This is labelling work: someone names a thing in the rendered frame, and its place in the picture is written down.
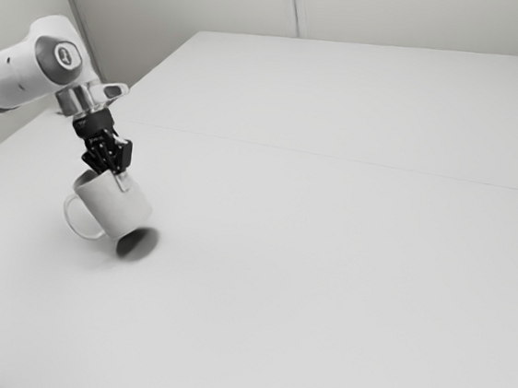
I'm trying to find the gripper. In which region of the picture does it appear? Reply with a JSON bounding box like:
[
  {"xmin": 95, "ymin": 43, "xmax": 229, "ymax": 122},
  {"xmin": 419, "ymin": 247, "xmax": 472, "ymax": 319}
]
[{"xmin": 65, "ymin": 106, "xmax": 139, "ymax": 193}]

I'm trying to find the white mug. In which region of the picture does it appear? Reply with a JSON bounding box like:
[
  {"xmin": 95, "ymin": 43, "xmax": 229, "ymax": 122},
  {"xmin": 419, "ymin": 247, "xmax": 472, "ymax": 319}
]
[{"xmin": 60, "ymin": 166, "xmax": 158, "ymax": 246}]

